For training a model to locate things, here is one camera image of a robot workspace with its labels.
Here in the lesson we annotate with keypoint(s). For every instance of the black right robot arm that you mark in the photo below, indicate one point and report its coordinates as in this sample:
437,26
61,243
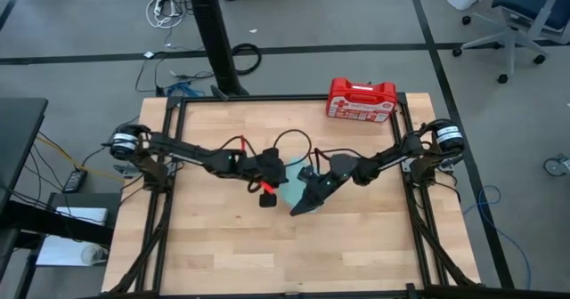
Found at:
387,159

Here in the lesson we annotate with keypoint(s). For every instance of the black desk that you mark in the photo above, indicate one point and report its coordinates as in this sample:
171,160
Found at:
20,134

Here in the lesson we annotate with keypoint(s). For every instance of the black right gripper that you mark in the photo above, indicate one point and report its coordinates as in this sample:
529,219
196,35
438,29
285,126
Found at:
331,181

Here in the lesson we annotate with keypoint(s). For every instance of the red tag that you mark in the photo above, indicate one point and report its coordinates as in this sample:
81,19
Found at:
267,187

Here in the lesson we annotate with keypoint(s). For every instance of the gray caster wheel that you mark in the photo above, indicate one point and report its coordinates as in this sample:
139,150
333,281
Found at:
556,165

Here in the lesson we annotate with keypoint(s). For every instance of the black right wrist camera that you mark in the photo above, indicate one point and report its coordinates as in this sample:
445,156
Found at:
305,174

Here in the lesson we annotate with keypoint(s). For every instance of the red first aid kit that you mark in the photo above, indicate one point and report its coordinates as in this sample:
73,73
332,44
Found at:
360,101

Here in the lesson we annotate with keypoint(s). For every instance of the black tower fan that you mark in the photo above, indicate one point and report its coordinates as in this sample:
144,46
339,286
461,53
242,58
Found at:
214,36

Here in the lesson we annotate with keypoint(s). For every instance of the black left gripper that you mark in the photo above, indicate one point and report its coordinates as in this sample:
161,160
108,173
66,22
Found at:
267,165

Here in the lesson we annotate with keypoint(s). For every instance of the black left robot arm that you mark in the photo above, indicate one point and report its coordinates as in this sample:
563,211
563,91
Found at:
178,150

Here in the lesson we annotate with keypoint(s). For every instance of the black power adapter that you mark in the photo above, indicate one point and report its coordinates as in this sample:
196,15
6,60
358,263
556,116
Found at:
75,181

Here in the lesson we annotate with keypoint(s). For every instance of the black metal table frame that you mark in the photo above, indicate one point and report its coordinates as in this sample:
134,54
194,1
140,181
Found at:
176,125

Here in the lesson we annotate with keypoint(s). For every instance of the clear plastic cup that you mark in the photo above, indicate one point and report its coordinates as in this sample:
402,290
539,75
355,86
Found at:
94,254

